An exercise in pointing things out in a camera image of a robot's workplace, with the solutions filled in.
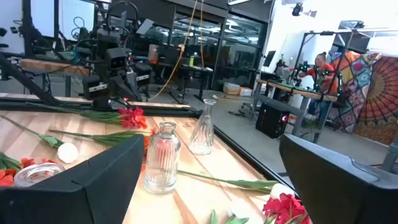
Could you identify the person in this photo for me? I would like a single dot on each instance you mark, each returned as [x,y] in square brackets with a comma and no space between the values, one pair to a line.
[323,70]

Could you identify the wooden top workbench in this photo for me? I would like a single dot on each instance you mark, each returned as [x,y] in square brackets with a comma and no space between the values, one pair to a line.
[53,66]
[298,91]

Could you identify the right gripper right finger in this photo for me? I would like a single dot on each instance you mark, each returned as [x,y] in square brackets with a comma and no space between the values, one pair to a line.
[342,196]

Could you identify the orange mandala tapestry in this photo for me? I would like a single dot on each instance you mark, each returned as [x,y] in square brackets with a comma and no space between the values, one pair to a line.
[382,102]

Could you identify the colourful patchwork tapestry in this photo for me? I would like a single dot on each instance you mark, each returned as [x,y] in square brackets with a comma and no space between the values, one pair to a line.
[357,77]

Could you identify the small background robot arm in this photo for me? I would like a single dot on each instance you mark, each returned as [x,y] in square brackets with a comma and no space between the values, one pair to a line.
[326,77]
[303,70]

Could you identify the black metal camera rig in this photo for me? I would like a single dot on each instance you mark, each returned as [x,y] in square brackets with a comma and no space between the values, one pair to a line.
[323,32]

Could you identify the black monitor on stand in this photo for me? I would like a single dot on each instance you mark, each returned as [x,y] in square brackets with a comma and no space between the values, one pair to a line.
[269,58]

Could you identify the black ceiling spotlight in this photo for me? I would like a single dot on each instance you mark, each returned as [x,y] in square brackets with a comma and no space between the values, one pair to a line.
[297,9]

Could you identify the green bottle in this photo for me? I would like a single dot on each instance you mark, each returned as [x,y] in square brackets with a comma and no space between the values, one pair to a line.
[191,61]

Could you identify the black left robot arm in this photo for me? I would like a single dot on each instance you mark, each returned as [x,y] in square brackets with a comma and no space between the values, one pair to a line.
[109,39]

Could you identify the conical ribbed glass vase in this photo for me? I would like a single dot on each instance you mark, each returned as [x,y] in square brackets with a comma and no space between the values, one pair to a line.
[202,133]

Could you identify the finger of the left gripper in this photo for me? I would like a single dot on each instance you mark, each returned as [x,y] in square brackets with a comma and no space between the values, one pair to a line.
[143,84]
[94,93]

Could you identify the black computer tower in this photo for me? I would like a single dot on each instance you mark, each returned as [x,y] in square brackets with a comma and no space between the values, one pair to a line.
[270,119]

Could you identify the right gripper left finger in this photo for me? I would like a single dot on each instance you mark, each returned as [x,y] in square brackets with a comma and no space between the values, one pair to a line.
[77,199]

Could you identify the ribbed glass bottle vase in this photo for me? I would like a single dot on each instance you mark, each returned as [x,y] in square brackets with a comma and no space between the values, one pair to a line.
[161,161]

